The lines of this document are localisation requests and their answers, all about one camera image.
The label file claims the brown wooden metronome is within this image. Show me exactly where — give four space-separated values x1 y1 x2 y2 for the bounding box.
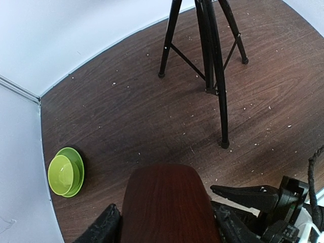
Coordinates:
119 164 221 242

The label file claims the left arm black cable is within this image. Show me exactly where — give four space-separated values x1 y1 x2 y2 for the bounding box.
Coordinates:
307 145 324 228

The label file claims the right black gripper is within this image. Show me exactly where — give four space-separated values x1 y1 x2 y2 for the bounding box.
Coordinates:
210 176 323 242

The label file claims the black music stand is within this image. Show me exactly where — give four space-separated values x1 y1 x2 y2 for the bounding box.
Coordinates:
158 0 249 149

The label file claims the green bowl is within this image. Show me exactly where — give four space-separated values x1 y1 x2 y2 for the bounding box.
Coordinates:
48 147 85 198

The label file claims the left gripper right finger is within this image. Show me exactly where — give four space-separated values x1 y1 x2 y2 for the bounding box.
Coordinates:
211 201 261 242

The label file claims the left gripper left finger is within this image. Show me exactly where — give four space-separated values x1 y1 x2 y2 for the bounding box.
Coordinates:
73 204 121 243

